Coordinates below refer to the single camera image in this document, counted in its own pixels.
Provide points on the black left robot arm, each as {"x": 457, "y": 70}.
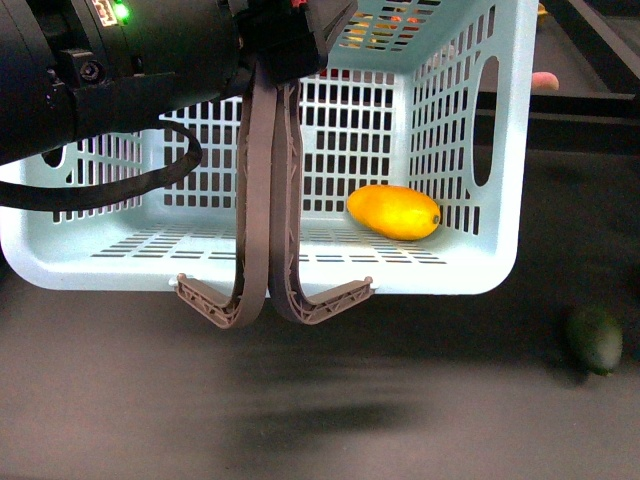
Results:
{"x": 72, "y": 70}

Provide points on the light blue plastic basket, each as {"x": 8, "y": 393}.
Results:
{"x": 429, "y": 95}

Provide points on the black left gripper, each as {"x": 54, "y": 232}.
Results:
{"x": 291, "y": 39}

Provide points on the yellow mango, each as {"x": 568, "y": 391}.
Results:
{"x": 395, "y": 212}

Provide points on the grey basket handle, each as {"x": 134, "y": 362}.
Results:
{"x": 268, "y": 214}

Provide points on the green avocado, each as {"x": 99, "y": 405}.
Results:
{"x": 595, "y": 337}

